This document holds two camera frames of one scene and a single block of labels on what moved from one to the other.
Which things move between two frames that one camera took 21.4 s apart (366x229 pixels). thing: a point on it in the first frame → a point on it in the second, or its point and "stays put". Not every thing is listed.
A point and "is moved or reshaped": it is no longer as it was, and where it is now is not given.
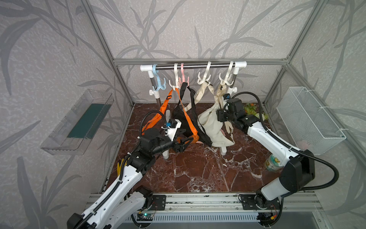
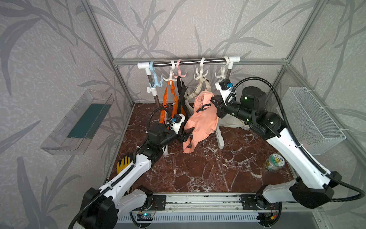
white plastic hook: x=176 y=85 → x=171 y=78
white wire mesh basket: x=311 y=129 stays put
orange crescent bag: x=194 y=135 → x=170 y=105
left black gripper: x=179 y=148 → x=186 y=134
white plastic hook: x=232 y=64 → x=222 y=68
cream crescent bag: x=208 y=117 → x=188 y=94
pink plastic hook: x=183 y=74 → x=179 y=71
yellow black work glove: x=119 y=167 stays put
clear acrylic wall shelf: x=74 y=132 stays put
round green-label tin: x=272 y=163 stays put
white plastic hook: x=200 y=81 → x=201 y=75
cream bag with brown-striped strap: x=219 y=132 is moved or reshaped
